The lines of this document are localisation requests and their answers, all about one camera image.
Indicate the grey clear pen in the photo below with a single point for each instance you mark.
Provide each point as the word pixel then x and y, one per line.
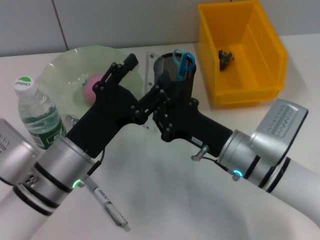
pixel 110 205

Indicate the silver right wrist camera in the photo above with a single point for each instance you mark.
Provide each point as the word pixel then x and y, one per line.
pixel 280 127

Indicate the clear plastic ruler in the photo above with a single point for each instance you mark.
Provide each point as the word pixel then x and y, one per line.
pixel 150 67

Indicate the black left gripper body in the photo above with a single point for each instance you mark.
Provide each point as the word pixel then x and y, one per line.
pixel 107 115

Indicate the pale green glass fruit plate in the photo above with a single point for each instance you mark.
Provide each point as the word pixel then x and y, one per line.
pixel 65 70

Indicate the black mesh pen cup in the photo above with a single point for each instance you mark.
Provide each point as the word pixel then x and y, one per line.
pixel 185 87

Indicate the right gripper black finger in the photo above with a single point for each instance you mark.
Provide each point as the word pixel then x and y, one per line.
pixel 165 122
pixel 182 96

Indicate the yellow plastic storage bin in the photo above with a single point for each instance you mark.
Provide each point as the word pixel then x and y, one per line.
pixel 250 75

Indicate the blue capped scissors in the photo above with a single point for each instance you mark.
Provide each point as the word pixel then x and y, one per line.
pixel 183 62

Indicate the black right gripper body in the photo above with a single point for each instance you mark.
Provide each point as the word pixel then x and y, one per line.
pixel 200 127

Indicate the pink peach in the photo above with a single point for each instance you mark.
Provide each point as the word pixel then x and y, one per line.
pixel 90 90

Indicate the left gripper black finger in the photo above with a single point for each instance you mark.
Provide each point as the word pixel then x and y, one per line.
pixel 117 70
pixel 150 100

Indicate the clear green-label water bottle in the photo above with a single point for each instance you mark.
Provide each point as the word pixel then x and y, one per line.
pixel 37 110

